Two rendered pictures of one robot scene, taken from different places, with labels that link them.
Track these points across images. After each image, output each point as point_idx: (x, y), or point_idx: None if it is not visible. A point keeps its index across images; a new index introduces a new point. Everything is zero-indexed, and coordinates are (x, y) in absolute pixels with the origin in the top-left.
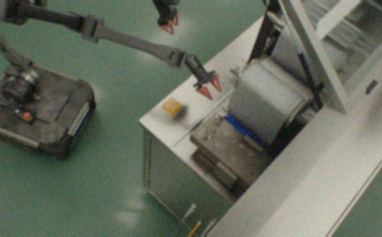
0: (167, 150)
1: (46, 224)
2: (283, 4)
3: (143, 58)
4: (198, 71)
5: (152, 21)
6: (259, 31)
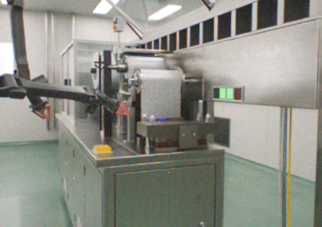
0: (138, 162)
1: None
2: None
3: None
4: (108, 97)
5: None
6: (104, 90)
